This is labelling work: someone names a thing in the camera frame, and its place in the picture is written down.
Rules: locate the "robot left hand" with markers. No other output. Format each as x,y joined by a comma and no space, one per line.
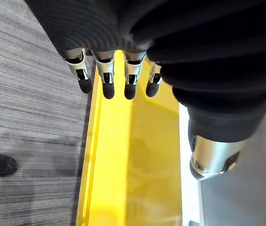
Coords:
194,47

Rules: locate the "yellow shelf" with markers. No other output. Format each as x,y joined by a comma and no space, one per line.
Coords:
132,153

